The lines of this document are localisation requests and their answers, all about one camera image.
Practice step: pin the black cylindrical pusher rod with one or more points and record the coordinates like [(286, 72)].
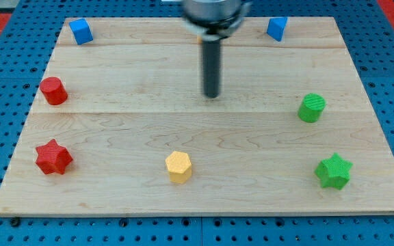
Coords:
[(211, 51)]

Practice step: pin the blue triangle block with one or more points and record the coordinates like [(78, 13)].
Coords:
[(276, 27)]

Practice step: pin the green cylinder block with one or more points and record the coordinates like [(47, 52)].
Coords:
[(311, 107)]

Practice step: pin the wooden board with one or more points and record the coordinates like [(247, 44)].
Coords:
[(134, 97)]

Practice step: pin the yellow hexagon block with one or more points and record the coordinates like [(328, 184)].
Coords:
[(179, 167)]

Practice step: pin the blue cube block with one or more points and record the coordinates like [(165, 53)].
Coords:
[(81, 31)]

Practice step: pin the red cylinder block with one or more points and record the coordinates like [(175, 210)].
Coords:
[(53, 90)]

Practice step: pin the green star block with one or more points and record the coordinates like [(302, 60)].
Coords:
[(334, 172)]

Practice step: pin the red star block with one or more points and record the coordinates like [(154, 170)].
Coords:
[(53, 158)]

